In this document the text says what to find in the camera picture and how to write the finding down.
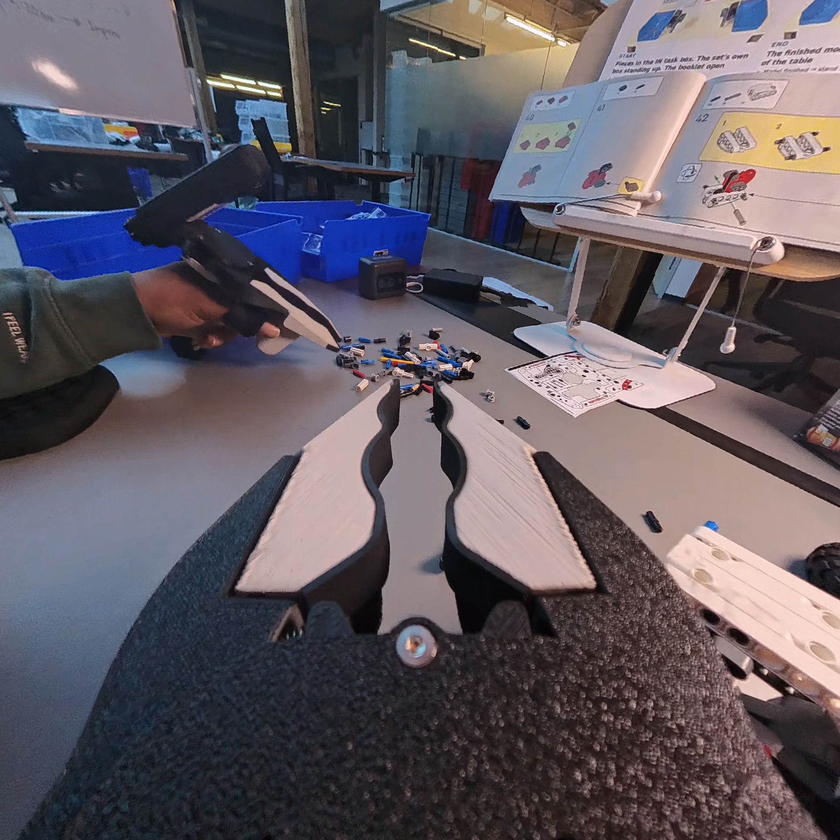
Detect black white toy brick model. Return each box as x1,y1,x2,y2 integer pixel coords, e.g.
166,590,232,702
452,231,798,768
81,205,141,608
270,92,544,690
666,521,840,808

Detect instruction booklet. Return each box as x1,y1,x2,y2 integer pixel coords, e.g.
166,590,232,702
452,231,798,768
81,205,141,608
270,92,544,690
489,69,840,253

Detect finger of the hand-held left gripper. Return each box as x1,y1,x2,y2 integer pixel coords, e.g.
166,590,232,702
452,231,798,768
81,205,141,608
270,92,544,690
252,277,342,352
262,264,343,345

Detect metal booklet stand frame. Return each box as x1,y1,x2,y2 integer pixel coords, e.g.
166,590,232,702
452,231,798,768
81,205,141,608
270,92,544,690
551,190,786,365

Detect black device with green display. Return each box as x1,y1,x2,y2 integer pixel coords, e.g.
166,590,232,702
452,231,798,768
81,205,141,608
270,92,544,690
358,255,409,301

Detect wooden background table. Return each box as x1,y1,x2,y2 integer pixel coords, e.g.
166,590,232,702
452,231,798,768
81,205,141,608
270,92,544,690
289,156,416,198

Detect blue plastic bin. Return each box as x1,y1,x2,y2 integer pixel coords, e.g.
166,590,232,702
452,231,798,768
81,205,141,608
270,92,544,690
256,200,431,283
10,209,303,283

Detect whiteboard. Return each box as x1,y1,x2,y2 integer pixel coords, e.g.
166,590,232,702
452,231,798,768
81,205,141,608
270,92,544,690
0,0,198,129

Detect printed box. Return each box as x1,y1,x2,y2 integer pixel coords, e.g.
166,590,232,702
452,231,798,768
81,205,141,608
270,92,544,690
794,390,840,454

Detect black power adapter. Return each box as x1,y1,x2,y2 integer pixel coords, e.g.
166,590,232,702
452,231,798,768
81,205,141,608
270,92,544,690
423,268,484,303

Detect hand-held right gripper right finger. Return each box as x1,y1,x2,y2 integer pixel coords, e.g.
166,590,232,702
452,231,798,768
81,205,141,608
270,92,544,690
433,381,598,597

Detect white printed sheet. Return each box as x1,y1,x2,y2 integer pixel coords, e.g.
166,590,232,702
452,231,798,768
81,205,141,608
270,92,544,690
505,353,644,418

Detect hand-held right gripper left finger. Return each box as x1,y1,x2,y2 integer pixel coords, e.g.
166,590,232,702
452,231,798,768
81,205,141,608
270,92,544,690
234,379,402,599

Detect pale wooden post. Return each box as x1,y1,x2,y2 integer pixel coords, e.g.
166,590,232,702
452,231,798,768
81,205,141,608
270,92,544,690
285,0,317,158

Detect person's left hand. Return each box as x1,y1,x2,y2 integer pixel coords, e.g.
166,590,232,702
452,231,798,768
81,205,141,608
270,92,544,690
131,259,283,350

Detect stacked red blue crates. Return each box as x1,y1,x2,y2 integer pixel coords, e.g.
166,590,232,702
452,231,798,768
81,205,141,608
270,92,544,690
459,157,526,240

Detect white stand base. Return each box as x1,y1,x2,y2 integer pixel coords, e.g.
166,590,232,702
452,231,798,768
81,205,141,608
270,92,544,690
514,318,716,409

